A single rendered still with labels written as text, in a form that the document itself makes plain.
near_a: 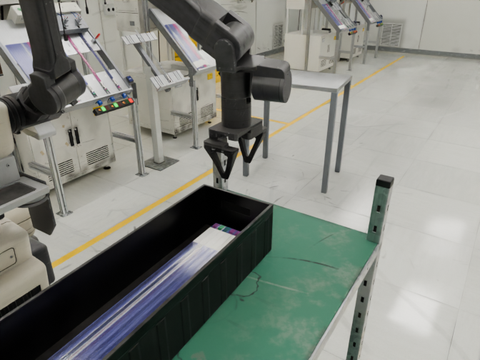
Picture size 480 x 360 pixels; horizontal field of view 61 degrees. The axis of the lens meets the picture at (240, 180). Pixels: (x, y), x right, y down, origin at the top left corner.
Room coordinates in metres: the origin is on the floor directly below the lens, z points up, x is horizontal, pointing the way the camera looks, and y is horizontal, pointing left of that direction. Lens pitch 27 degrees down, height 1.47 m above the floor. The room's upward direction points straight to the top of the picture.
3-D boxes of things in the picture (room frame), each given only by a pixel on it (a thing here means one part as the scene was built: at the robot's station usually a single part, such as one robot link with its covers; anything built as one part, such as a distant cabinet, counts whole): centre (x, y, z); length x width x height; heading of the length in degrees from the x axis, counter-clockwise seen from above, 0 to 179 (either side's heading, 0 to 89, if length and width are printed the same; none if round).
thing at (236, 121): (0.74, 0.01, 1.23); 0.10 x 0.07 x 0.07; 149
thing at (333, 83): (3.04, -0.44, 0.40); 0.70 x 0.45 x 0.80; 64
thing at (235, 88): (0.74, 0.00, 1.30); 0.07 x 0.06 x 0.07; 68
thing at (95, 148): (3.04, 1.52, 0.31); 0.70 x 0.65 x 0.62; 147
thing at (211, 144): (0.72, 0.02, 1.16); 0.07 x 0.07 x 0.09; 59
